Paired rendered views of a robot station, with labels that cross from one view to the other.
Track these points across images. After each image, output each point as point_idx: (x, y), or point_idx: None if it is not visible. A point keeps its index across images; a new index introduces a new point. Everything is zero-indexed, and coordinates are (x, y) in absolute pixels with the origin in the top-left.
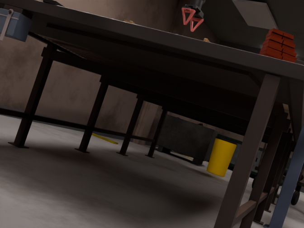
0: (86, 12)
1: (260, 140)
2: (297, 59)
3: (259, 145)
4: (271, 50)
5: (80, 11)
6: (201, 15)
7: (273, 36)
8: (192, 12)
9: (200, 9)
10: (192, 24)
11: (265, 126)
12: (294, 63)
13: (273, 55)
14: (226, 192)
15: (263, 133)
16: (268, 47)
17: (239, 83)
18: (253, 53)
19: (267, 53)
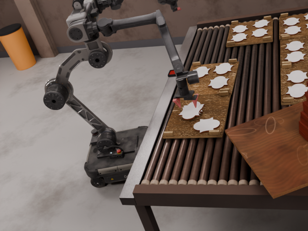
0: (163, 90)
1: (147, 223)
2: (135, 184)
3: (149, 226)
4: (307, 112)
5: (164, 87)
6: (188, 99)
7: (306, 93)
8: (173, 102)
9: (185, 95)
10: (196, 100)
11: (145, 217)
12: (122, 189)
13: (306, 120)
14: None
15: (145, 220)
16: (304, 107)
17: None
18: (130, 168)
19: (301, 116)
